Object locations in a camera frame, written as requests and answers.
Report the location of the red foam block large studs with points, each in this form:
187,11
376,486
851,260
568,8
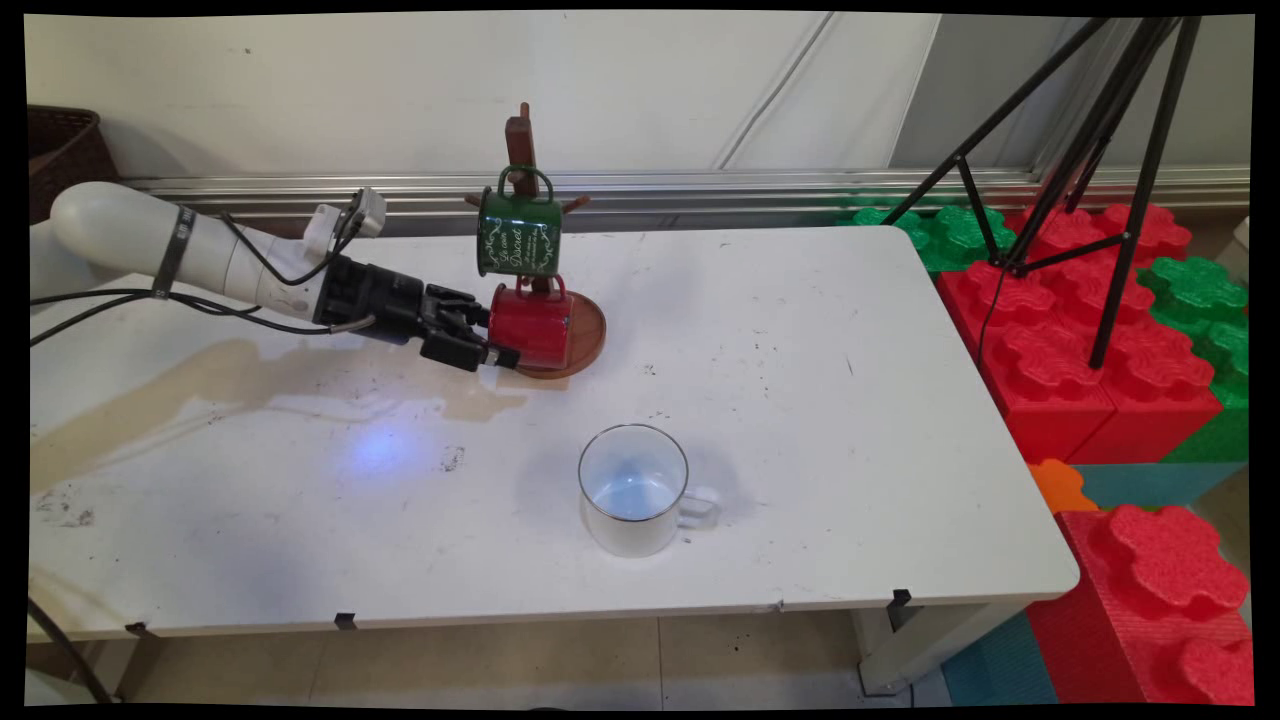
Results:
1150,600

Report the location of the black tripod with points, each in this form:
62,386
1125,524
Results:
1151,170

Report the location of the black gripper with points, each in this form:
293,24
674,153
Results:
375,300

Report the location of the tall green foam block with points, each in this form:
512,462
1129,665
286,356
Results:
1200,300

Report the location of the green enamel mug white lettering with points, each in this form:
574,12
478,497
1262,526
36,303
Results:
518,235

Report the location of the red enamel mug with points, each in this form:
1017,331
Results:
535,325

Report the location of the flat green foam block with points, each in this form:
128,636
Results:
950,235

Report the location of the blue foam floor mat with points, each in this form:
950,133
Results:
1000,665

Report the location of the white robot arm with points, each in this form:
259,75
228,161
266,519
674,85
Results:
120,235

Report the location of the brown wooden mug tree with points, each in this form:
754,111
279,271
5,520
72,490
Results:
520,130

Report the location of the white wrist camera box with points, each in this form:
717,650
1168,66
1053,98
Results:
365,212

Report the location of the black table edge clip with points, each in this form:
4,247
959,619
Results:
901,598
138,630
346,621

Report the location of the teal foam floor mat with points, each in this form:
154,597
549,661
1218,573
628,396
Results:
1150,485

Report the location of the orange foam piece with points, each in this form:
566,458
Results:
1058,487

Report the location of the white table leg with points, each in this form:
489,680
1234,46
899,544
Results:
920,645

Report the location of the dark brown wicker basket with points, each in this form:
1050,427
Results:
65,150

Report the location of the aluminium rail along wall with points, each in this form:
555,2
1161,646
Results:
700,190

